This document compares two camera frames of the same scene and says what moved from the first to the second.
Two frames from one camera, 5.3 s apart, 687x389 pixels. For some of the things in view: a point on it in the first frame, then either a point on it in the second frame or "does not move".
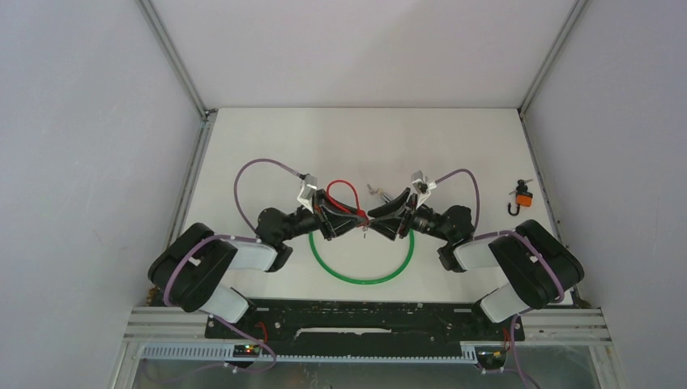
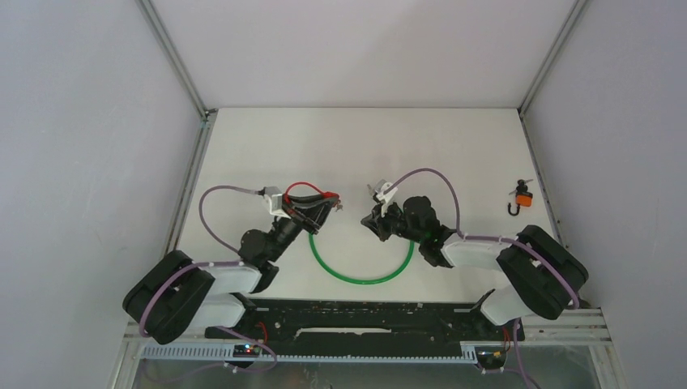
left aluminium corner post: (207, 115) does not move
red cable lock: (361, 215) → (326, 194)
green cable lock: (358, 281) does not move
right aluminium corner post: (578, 7) does not move
